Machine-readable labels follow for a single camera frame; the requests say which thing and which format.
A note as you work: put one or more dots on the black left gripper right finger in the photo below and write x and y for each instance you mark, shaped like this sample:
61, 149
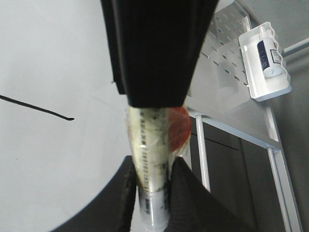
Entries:
194, 209

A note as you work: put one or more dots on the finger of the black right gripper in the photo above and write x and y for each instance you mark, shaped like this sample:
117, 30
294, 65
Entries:
159, 44
109, 19

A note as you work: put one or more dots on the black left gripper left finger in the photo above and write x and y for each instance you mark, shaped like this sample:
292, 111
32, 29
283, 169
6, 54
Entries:
112, 209

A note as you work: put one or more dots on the white marker with red magnet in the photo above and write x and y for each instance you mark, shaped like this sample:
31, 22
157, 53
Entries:
157, 136

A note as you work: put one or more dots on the white whiteboard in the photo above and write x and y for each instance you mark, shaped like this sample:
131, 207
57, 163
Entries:
54, 54

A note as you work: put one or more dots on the grey pegboard panel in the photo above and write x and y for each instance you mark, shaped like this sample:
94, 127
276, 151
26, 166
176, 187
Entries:
220, 79

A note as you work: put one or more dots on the white spray bottle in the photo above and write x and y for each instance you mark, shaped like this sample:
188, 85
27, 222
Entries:
268, 55

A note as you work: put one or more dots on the white plastic tray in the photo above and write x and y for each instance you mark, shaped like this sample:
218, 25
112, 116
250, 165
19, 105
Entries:
262, 88

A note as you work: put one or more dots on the white metal stand frame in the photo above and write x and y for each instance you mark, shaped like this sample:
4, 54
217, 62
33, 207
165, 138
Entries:
270, 141

